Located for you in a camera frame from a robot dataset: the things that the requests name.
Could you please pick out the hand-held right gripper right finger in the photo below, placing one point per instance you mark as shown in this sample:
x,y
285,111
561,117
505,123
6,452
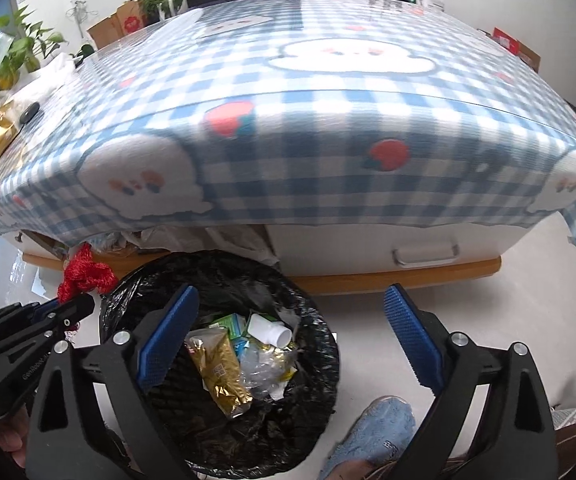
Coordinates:
x,y
413,340

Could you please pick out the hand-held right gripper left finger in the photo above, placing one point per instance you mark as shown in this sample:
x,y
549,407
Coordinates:
x,y
167,335

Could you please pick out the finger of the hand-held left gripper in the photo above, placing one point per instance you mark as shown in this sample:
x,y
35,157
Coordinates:
x,y
75,307
47,306

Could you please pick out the red wrapper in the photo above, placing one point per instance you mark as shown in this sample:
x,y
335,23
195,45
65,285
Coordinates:
x,y
85,275

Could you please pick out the green cardboard box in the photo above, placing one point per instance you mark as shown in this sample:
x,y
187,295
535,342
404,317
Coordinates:
x,y
227,325

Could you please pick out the white pill bottle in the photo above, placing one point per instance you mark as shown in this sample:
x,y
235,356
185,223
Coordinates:
x,y
268,330

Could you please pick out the waste bin black liner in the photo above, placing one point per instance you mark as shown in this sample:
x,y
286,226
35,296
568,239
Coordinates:
x,y
293,410

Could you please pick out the person's left hand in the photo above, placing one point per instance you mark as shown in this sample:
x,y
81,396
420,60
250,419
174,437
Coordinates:
x,y
12,440

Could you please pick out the blue slipper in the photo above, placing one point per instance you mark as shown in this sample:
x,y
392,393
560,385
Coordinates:
x,y
373,430

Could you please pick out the grey computer mouse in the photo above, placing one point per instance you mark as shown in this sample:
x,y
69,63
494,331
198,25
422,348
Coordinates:
x,y
28,112

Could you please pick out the blue checked tablecloth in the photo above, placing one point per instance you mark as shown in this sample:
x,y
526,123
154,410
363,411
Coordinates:
x,y
318,135

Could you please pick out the pothos plant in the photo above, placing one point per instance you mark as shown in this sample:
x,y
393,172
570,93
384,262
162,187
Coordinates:
x,y
22,42

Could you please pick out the cardboard box red flower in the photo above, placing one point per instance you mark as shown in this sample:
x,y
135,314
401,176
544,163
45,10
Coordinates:
x,y
130,19

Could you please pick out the pale spindly plant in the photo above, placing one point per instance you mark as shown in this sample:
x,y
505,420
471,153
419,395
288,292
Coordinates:
x,y
78,10

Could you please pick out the red printed box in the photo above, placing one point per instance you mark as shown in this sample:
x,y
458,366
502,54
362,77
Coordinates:
x,y
505,39

